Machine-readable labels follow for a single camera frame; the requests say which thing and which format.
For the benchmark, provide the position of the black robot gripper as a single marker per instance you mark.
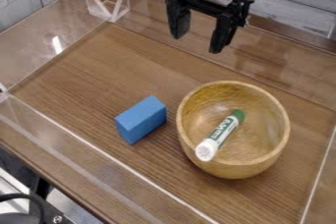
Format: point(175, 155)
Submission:
point(231, 13)

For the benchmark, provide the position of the clear acrylic corner bracket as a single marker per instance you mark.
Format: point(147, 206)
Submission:
point(108, 10)

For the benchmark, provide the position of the green and white marker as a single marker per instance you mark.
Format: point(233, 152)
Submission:
point(209, 145)

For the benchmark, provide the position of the blue rectangular block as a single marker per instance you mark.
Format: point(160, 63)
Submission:
point(141, 119)

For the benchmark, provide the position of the black metal table frame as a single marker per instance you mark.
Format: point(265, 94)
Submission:
point(43, 212)

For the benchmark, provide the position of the brown wooden bowl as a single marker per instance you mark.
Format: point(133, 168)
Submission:
point(256, 144)

